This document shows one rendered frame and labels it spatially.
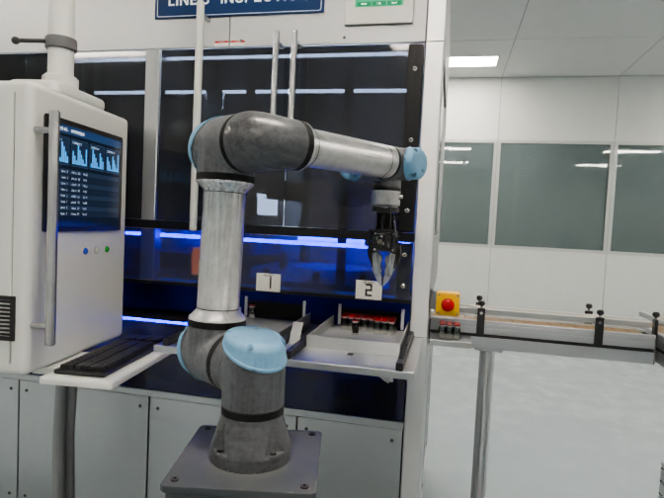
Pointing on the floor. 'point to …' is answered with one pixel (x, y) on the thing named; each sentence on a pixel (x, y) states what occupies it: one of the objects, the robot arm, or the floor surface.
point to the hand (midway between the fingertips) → (382, 281)
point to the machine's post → (424, 242)
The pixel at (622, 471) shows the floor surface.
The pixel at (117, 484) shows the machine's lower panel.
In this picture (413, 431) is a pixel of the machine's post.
